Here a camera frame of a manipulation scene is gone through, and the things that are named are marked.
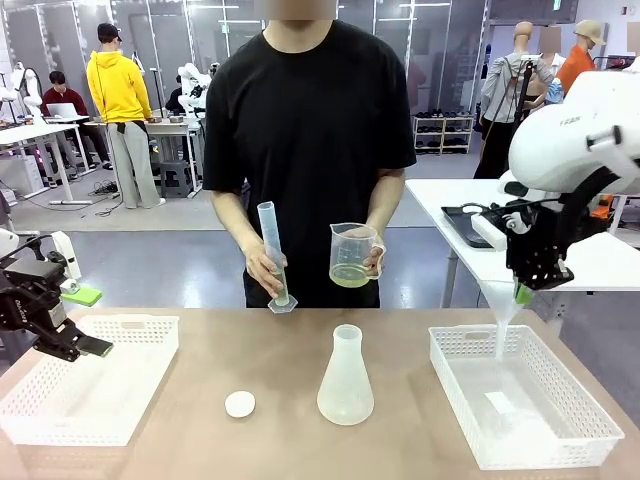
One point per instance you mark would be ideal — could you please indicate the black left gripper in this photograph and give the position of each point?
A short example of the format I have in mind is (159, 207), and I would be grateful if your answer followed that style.
(30, 305)

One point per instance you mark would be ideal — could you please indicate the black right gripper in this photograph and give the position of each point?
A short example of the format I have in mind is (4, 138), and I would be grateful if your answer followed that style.
(532, 245)

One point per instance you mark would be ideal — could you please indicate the translucent white plastic funnel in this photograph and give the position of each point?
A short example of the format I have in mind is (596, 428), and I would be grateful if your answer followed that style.
(502, 306)

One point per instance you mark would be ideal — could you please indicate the white round flask cap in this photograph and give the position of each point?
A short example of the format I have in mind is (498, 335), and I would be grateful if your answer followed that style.
(240, 404)

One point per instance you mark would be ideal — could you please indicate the clear plastic measuring beaker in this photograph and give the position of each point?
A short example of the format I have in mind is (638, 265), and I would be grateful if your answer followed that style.
(350, 252)

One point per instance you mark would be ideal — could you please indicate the clear plastic graduated cylinder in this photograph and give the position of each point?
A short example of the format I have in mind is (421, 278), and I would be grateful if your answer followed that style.
(270, 225)

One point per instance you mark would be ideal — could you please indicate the translucent plastic conical flask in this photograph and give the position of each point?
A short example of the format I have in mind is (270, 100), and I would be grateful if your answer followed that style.
(345, 390)

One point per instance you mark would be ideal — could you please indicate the person's right forearm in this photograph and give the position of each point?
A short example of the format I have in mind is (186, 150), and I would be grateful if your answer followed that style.
(232, 220)

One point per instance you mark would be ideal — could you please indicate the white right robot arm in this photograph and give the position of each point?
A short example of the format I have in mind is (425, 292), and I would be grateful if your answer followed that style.
(560, 145)

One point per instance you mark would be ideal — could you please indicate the person's left forearm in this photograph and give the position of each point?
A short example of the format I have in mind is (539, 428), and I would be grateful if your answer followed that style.
(387, 205)

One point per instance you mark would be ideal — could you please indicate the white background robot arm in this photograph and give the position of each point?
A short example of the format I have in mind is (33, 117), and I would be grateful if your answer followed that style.
(27, 85)
(192, 85)

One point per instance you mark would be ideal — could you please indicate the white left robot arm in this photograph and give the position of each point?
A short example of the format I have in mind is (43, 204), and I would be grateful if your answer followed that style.
(6, 241)

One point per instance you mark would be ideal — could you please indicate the person's left hand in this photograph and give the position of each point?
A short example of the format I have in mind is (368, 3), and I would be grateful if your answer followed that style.
(381, 242)

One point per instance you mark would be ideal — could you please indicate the person's right hand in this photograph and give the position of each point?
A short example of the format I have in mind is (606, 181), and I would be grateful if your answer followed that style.
(257, 265)

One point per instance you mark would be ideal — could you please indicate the white perforated plastic basket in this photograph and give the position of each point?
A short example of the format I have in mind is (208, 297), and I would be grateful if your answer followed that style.
(550, 430)
(125, 380)

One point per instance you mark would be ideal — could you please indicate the white side table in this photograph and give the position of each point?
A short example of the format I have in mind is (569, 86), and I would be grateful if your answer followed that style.
(600, 255)

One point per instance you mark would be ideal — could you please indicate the white foam block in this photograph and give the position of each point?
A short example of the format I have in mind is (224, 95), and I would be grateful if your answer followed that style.
(490, 232)

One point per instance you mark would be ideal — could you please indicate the black tray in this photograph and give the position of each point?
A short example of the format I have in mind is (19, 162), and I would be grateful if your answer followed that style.
(462, 225)

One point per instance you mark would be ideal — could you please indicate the grey step stool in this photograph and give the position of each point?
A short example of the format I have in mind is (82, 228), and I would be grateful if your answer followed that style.
(176, 177)

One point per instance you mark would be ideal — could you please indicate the white shoe rack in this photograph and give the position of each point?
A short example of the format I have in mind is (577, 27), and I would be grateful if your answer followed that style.
(442, 135)

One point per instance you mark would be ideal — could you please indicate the black tripod stand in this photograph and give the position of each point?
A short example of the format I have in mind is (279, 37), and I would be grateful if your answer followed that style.
(522, 95)

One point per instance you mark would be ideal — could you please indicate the white office desk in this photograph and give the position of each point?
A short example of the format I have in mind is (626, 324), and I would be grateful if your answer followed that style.
(30, 132)

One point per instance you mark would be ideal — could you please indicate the mannequin in grey shirt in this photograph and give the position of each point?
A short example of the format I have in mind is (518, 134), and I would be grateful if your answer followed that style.
(505, 90)

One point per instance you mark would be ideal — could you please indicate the silver laptop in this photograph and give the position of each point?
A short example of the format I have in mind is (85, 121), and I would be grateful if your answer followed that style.
(65, 111)

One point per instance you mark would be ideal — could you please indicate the person in white shirt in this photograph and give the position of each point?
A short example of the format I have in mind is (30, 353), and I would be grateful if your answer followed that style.
(554, 65)

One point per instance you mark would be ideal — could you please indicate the mannequin in orange shirt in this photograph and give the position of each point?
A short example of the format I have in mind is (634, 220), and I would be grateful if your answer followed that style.
(580, 65)

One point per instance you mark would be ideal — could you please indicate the seated man in maroon top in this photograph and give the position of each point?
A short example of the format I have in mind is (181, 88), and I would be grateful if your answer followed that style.
(60, 97)

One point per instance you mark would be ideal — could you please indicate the man in yellow hoodie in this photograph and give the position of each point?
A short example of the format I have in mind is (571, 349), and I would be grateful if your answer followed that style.
(117, 85)

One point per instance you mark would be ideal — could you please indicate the person in black t-shirt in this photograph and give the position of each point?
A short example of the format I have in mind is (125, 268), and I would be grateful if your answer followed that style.
(310, 125)

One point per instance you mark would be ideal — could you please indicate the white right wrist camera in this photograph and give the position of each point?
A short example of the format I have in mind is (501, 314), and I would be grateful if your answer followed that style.
(517, 225)

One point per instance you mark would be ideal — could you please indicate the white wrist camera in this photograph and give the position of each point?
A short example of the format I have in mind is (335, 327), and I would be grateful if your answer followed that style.
(65, 255)
(517, 225)

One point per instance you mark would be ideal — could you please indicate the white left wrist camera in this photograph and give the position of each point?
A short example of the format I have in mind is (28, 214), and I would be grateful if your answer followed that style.
(65, 255)

